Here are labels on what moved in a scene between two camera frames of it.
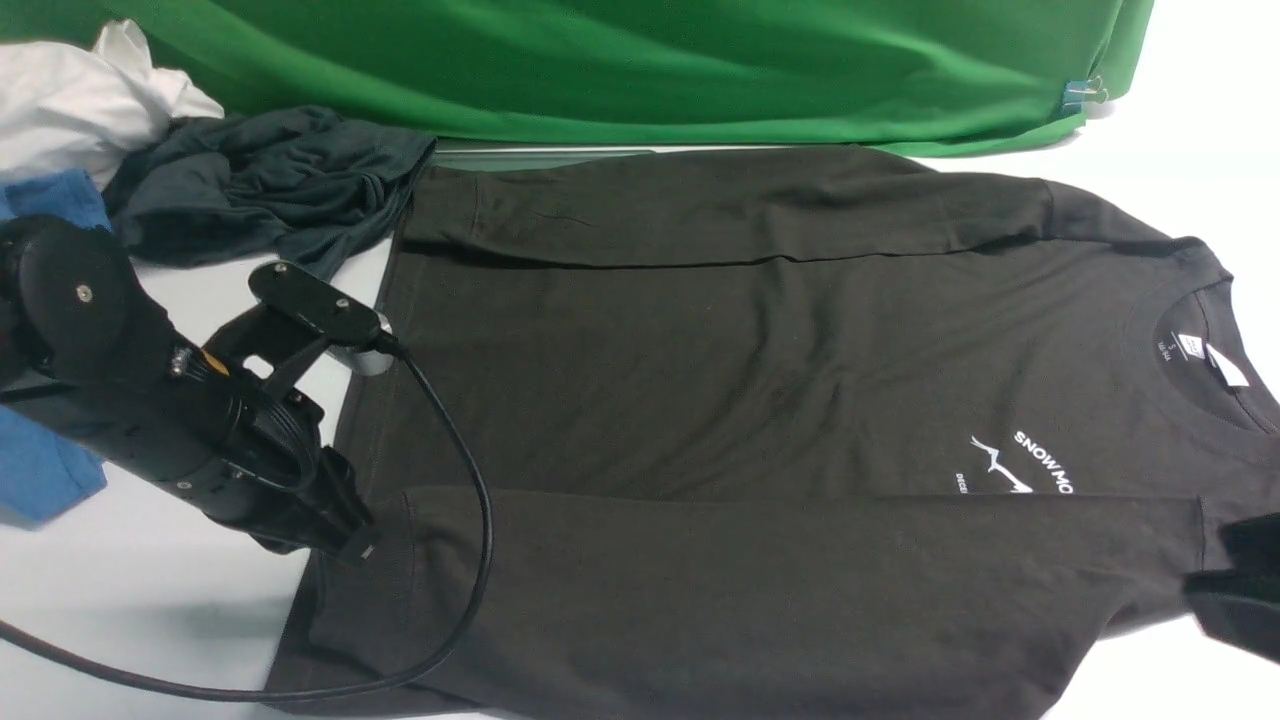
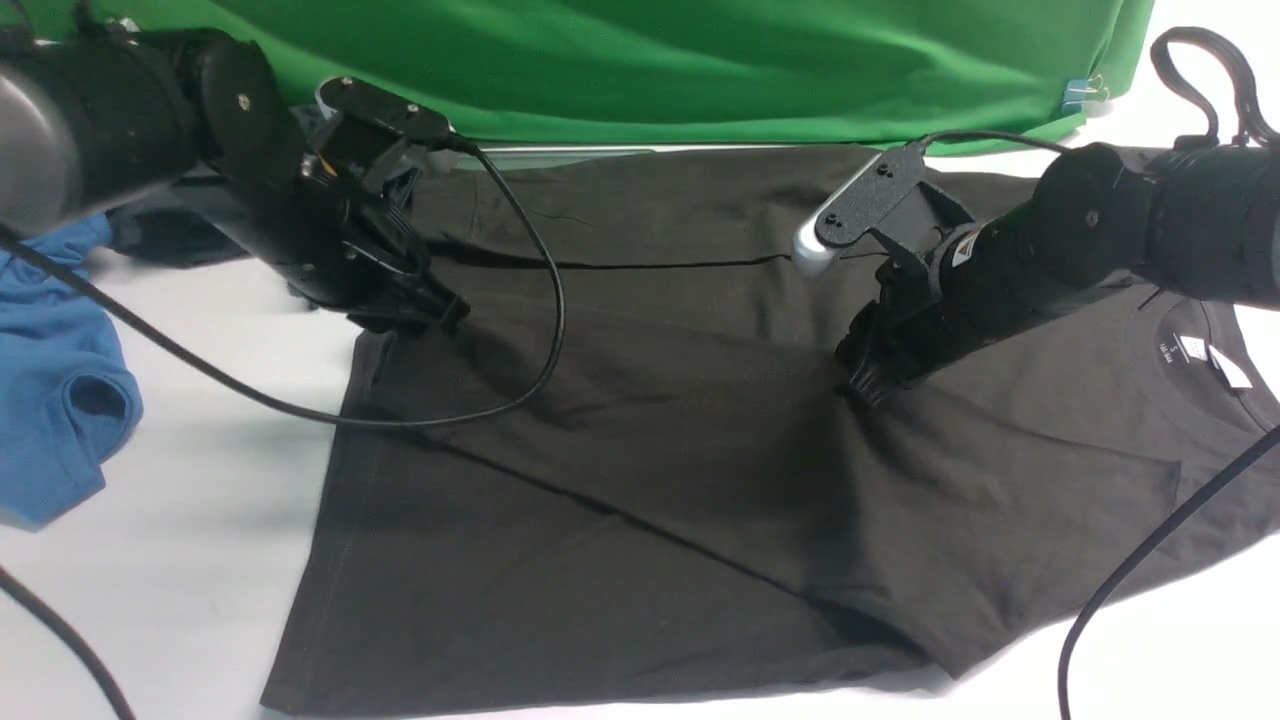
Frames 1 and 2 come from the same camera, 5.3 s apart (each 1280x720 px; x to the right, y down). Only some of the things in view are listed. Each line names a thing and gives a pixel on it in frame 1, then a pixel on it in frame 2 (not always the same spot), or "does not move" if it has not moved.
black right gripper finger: x=1241 y=607 -> x=976 y=281
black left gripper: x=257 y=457 -> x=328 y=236
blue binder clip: x=1076 y=92 does not move
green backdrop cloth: x=857 y=76 does not move
